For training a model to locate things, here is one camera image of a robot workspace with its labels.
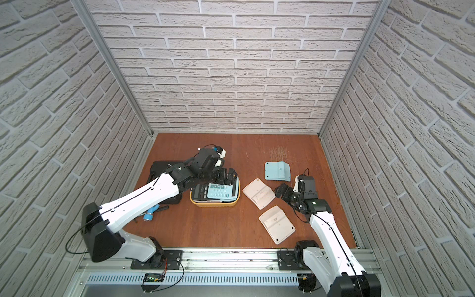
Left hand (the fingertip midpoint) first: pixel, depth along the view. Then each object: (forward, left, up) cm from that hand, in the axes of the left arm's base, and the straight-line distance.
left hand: (226, 167), depth 78 cm
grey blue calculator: (-6, +1, -12) cm, 14 cm away
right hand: (-7, -27, -11) cm, 30 cm away
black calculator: (-5, +13, -15) cm, 20 cm away
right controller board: (-40, -32, -20) cm, 55 cm away
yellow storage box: (-9, +5, -19) cm, 21 cm away
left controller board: (-37, +28, -24) cm, 52 cm away
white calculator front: (-18, -24, -18) cm, 35 cm away
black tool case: (+10, +37, -15) cm, 41 cm away
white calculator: (-4, -17, -18) cm, 24 cm away
